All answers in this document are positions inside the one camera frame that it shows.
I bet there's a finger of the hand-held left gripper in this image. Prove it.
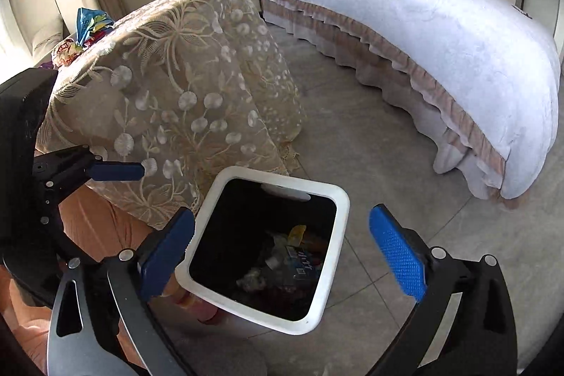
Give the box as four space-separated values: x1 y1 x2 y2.
34 144 146 201

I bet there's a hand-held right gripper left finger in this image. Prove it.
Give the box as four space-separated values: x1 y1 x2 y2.
46 206 197 376

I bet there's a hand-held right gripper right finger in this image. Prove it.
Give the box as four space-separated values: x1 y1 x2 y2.
369 203 518 376

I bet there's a white rimmed trash bin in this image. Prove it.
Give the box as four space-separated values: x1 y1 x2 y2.
176 166 351 336

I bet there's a black bin liner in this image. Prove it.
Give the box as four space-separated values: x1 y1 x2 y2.
189 178 338 321

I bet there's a white paper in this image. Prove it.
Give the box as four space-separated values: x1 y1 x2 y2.
238 268 269 293

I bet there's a blue tissue pack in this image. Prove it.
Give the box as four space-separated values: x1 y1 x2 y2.
284 250 322 277

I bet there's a person's leg in orange pants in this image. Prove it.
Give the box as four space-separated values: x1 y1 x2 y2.
0 189 221 376

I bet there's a beige trimmed cushion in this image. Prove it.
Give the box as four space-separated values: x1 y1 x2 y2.
27 10 67 53

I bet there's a round table with embroidered tablecloth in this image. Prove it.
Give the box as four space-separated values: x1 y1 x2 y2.
35 0 307 231

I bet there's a blue snack bag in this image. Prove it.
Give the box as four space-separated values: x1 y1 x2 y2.
76 7 116 46

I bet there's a bed with white bedspread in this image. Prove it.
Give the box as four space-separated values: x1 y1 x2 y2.
260 0 562 201

